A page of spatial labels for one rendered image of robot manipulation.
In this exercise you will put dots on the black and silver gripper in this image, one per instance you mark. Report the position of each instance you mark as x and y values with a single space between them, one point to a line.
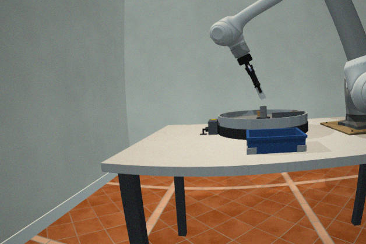
245 60

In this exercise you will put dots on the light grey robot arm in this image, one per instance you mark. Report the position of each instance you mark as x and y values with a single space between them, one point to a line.
228 31

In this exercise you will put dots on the blue crate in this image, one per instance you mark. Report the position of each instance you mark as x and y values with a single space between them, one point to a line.
281 140

